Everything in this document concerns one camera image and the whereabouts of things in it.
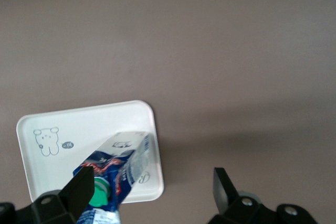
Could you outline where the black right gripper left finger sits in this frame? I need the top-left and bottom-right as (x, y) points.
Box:
(14, 166), (95, 224)

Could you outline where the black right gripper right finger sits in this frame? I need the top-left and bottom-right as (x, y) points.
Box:
(207, 167), (277, 224)

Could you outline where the blue milk carton green cap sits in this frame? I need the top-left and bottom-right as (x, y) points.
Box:
(72, 131), (153, 224)

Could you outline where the white tray with bunny print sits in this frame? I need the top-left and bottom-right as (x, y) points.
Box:
(16, 100), (165, 204)

